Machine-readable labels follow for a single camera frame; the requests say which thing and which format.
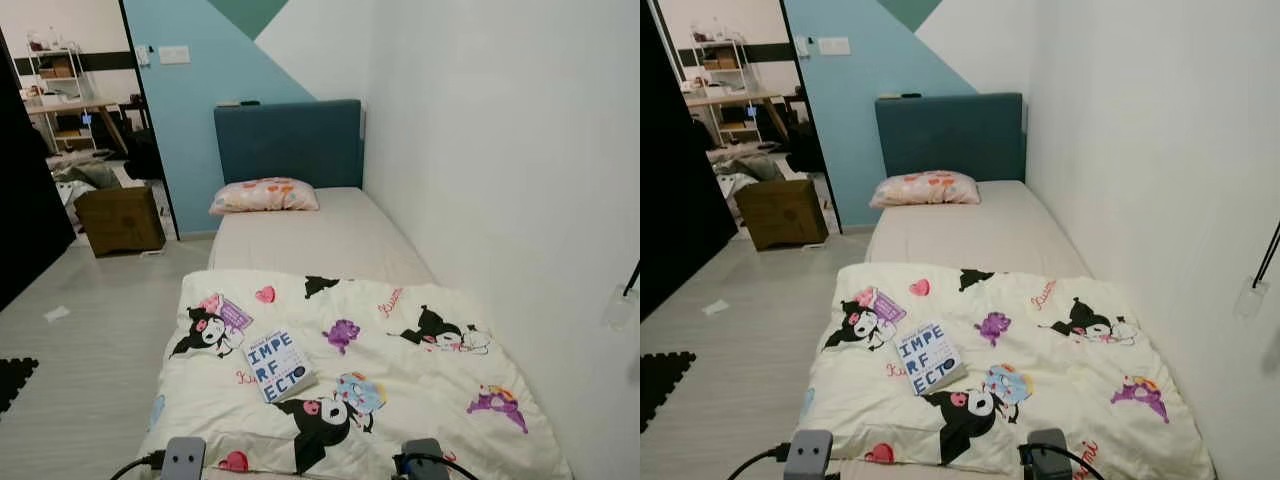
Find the pink orange-spotted pillow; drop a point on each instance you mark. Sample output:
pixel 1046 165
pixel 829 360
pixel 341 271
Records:
pixel 925 188
pixel 265 195

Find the white blue patterned booklet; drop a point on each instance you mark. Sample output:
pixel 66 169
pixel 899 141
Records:
pixel 928 357
pixel 278 365

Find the tall black cabinet side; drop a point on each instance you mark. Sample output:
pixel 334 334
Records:
pixel 25 200
pixel 680 190

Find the white paper scrap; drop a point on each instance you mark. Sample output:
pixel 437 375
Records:
pixel 57 313
pixel 716 307

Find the olive green fabric bag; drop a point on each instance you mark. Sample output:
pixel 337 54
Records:
pixel 90 175
pixel 755 168

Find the brown cardboard box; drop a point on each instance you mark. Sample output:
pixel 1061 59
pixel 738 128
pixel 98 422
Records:
pixel 782 213
pixel 120 220

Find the light wooden table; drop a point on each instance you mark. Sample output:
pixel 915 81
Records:
pixel 735 97
pixel 70 103

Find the white shelf rack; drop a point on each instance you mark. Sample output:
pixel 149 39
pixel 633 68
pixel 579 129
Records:
pixel 740 65
pixel 75 70

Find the cream bed mattress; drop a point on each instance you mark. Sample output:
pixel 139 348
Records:
pixel 320 240
pixel 980 230

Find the teal upholstered headboard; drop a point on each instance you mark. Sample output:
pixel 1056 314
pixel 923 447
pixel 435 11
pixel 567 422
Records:
pixel 290 140
pixel 950 135

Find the black door frame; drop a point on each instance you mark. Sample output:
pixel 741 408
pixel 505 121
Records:
pixel 150 130
pixel 815 120

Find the white wall intercom handset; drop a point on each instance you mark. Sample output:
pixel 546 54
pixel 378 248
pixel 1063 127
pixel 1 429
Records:
pixel 143 55
pixel 803 46

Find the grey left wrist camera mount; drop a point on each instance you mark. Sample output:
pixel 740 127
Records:
pixel 810 452
pixel 183 458

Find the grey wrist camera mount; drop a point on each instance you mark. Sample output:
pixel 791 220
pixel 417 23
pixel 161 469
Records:
pixel 810 452
pixel 425 460
pixel 183 458
pixel 1050 452

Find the white double switch panel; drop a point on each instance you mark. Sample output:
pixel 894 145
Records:
pixel 834 46
pixel 173 55

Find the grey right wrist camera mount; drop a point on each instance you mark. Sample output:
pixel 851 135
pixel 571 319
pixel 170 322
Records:
pixel 425 460
pixel 1050 452

